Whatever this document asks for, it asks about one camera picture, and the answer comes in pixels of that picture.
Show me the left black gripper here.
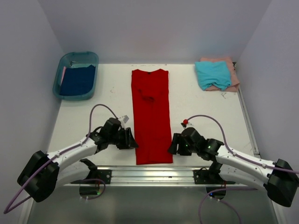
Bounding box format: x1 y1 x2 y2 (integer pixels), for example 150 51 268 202
108 126 138 149

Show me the red t shirt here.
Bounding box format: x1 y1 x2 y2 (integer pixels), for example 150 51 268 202
131 69 173 165

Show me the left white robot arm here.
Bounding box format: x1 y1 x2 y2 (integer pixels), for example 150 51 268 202
17 118 139 202

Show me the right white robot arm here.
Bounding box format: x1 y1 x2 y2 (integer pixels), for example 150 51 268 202
168 127 299 207

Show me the dark blue t shirt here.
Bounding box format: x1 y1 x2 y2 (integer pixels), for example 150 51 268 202
60 65 95 96

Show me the teal plastic bin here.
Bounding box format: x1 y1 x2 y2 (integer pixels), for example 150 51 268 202
52 51 99 101

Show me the folded pink t shirt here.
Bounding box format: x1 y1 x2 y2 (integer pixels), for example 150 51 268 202
200 57 240 92

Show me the folded turquoise t shirt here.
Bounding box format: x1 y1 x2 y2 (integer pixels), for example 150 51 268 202
194 61 232 91

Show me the pink paper in bin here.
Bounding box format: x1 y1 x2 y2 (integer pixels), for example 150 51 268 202
60 66 67 85

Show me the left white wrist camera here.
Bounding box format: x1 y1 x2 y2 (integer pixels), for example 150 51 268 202
117 115 129 125

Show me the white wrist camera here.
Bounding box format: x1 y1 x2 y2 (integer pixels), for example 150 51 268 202
117 115 129 125
181 119 194 129

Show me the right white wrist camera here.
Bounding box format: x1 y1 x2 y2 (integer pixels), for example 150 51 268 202
181 119 194 129

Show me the aluminium mounting rail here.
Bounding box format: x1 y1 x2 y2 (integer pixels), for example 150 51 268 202
65 165 248 187

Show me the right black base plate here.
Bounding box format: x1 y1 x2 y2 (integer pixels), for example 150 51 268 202
192 168 235 185

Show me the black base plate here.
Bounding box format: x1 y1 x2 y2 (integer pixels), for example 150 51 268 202
192 168 235 185
87 169 112 184

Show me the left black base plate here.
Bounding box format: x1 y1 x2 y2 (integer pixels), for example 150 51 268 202
87 169 112 184

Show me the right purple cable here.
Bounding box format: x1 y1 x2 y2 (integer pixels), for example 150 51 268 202
186 114 299 224

